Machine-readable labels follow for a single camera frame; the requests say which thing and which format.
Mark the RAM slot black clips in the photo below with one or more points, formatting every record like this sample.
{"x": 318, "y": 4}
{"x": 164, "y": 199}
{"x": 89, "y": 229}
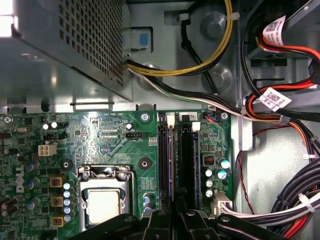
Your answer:
{"x": 162, "y": 150}

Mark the metal CPU socket cover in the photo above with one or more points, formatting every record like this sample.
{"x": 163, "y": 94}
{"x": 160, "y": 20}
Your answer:
{"x": 83, "y": 200}

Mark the grey power supply unit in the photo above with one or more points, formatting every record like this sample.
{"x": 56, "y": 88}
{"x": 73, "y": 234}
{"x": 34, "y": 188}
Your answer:
{"x": 50, "y": 62}

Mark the green motherboard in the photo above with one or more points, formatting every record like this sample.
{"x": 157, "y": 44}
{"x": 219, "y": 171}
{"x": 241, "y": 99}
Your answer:
{"x": 112, "y": 140}

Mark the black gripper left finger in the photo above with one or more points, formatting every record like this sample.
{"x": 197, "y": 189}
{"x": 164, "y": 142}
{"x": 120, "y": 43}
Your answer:
{"x": 120, "y": 227}

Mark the pale blue plastic latch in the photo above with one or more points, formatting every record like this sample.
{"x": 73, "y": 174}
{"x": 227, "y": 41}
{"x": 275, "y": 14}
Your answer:
{"x": 143, "y": 40}

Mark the metal locking lever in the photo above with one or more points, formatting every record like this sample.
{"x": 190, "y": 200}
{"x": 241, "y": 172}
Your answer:
{"x": 134, "y": 190}

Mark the black PC case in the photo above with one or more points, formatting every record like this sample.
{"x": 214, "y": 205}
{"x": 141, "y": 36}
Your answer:
{"x": 265, "y": 175}

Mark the silver CPU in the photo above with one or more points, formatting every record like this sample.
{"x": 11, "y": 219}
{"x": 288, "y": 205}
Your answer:
{"x": 103, "y": 205}

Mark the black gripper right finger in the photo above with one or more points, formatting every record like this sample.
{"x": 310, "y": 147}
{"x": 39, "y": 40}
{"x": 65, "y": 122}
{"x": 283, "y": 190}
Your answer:
{"x": 225, "y": 227}

